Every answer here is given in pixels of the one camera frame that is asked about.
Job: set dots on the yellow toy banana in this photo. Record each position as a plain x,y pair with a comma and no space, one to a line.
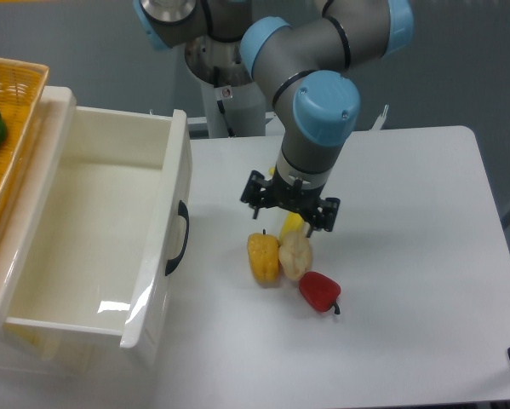
292,223

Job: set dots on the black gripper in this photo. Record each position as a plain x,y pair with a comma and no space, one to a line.
260,193

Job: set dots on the black top drawer handle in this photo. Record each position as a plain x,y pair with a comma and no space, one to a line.
183,230

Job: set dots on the white right clamp bracket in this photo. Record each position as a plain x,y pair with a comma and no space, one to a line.
381,119

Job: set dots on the white drawer cabinet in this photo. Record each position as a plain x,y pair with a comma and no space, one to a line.
25,348

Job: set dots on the yellow toy bell pepper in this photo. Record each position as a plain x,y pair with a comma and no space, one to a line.
262,251

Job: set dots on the red toy bell pepper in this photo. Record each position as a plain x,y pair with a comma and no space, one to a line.
320,292

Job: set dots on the yellow woven basket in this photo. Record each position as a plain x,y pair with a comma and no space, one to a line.
21,88

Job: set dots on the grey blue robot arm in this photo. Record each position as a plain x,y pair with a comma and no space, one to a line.
301,71

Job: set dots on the cream toy garlic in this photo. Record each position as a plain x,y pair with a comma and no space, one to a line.
295,255

